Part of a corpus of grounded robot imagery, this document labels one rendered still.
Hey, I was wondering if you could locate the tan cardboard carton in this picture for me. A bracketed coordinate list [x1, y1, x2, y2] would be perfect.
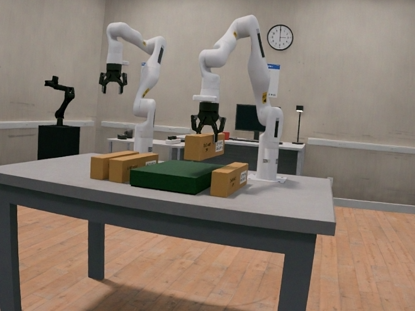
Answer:
[210, 162, 248, 198]
[90, 151, 139, 180]
[184, 133, 225, 161]
[109, 153, 158, 183]

